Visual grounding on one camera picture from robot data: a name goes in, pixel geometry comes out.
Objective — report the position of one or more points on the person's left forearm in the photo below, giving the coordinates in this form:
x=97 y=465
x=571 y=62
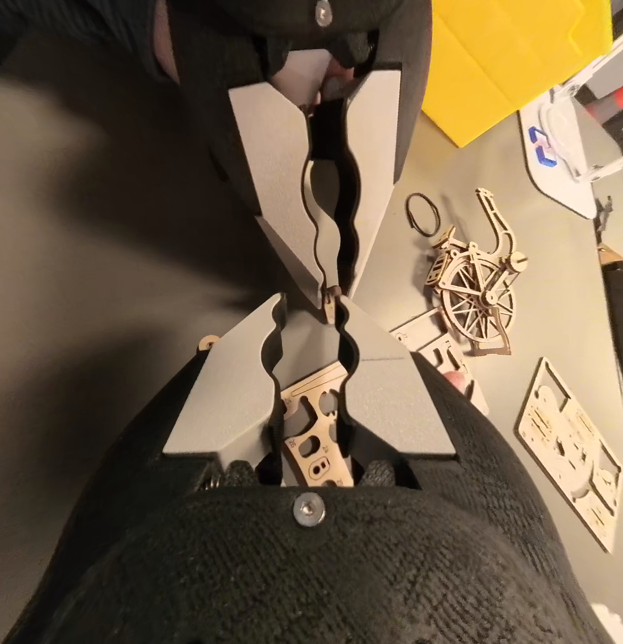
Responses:
x=65 y=25

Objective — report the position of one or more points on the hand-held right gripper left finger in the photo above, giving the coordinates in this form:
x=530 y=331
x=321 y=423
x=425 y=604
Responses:
x=221 y=402

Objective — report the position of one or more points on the clear plastic box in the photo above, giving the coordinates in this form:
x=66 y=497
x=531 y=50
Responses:
x=583 y=146

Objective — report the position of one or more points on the wooden parts sheet with holes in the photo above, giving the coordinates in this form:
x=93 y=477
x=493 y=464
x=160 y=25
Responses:
x=417 y=332

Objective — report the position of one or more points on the wooden parts sheet with engraving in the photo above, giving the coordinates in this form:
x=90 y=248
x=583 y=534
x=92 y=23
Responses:
x=543 y=417

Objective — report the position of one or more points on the small wooden model part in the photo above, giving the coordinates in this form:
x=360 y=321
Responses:
x=331 y=307

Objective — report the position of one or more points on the black rubber band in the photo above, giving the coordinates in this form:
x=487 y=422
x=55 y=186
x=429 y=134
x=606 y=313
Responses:
x=407 y=214

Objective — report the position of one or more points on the round wooden washer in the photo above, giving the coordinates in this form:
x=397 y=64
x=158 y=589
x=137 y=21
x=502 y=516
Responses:
x=204 y=347

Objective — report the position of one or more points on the wooden board book stand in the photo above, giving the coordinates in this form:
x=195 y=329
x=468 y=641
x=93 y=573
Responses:
x=558 y=186

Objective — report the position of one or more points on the black case with label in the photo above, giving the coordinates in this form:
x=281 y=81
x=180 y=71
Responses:
x=621 y=327

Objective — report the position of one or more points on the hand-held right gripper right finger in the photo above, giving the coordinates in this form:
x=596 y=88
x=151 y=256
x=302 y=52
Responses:
x=392 y=402

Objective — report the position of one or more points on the wooden bicycle model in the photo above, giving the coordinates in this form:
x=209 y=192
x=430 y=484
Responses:
x=519 y=260

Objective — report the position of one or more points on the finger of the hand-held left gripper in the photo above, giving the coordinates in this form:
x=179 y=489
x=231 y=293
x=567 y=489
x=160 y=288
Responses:
x=379 y=141
x=276 y=161

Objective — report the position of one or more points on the yellow plastic bin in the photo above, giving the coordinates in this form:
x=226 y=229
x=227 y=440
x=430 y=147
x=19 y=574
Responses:
x=492 y=60

